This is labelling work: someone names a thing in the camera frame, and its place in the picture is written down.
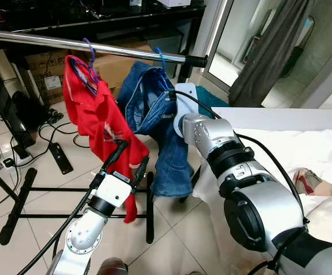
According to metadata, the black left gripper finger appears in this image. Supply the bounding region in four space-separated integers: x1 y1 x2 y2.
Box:
102 139 129 174
131 156 151 187

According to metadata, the red polo shirt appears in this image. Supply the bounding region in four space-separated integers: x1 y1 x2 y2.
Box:
62 55 149 224

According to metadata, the black power strip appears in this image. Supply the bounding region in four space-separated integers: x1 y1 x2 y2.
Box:
49 142 74 175

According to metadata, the brown cardboard box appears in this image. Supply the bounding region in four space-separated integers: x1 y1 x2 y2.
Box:
26 50 72 107
92 46 155 89

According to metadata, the grey robot left leg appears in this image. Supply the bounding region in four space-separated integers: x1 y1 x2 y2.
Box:
96 257 129 275

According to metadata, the teal floor mat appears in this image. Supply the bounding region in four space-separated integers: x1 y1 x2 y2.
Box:
195 85 231 109

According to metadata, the black chrome clothes rack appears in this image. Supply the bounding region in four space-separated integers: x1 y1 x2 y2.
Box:
0 29 208 246

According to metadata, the cream denim jacket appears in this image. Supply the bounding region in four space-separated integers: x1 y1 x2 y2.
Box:
301 192 332 250

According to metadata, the red patterned cloth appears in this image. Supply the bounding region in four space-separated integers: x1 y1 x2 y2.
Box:
292 168 332 197

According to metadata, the black desk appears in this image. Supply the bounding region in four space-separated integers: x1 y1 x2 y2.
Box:
0 0 207 84

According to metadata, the white t-shirt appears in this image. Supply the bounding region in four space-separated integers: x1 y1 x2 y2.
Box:
192 129 332 215

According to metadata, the white box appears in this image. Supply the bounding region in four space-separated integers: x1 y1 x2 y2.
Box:
157 0 191 7

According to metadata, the dark curtain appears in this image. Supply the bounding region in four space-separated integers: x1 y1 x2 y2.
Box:
229 0 315 108

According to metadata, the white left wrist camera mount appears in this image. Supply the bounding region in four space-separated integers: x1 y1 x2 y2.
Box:
96 172 133 208

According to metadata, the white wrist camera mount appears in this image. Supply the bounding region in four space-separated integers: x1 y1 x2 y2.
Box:
96 172 133 208
172 83 200 138

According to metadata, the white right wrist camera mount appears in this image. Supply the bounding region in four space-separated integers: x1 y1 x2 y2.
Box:
172 83 200 138

